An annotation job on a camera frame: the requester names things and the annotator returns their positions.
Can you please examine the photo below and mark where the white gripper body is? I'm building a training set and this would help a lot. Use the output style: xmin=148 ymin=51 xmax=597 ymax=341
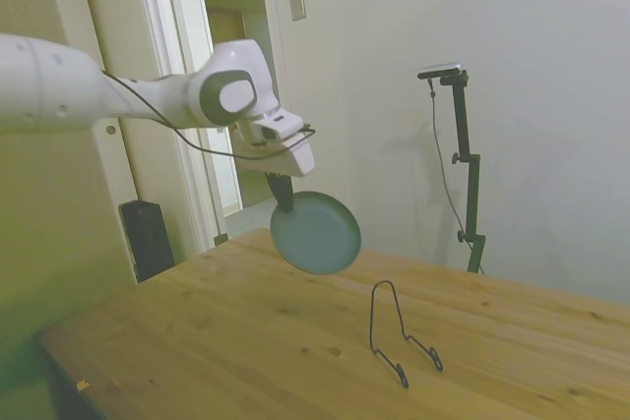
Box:
xmin=233 ymin=120 xmax=316 ymax=179

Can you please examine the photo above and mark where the light blue round plate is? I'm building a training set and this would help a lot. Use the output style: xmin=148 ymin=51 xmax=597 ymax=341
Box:
xmin=269 ymin=191 xmax=363 ymax=276

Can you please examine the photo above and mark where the black upright floor box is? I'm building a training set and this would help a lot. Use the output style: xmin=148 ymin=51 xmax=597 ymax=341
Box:
xmin=118 ymin=199 xmax=176 ymax=285

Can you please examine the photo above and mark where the white open door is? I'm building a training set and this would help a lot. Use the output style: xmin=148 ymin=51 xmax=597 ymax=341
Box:
xmin=41 ymin=0 xmax=166 ymax=286

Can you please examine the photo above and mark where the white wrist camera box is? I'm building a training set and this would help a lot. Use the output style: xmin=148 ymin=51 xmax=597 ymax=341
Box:
xmin=251 ymin=111 xmax=305 ymax=145

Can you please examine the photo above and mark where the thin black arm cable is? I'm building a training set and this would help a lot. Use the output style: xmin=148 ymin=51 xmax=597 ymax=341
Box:
xmin=102 ymin=72 xmax=317 ymax=162

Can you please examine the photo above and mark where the white door frame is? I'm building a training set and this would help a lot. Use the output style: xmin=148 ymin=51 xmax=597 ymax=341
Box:
xmin=130 ymin=0 xmax=287 ymax=257

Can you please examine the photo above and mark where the grey camera on stand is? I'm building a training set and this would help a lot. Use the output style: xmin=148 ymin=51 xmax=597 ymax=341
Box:
xmin=416 ymin=61 xmax=467 ymax=82

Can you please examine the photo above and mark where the black camera stand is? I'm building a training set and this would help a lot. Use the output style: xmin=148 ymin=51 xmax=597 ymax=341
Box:
xmin=438 ymin=70 xmax=488 ymax=274

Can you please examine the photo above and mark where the black wire plate stand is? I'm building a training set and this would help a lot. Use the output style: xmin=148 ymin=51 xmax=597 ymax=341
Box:
xmin=368 ymin=280 xmax=444 ymax=390

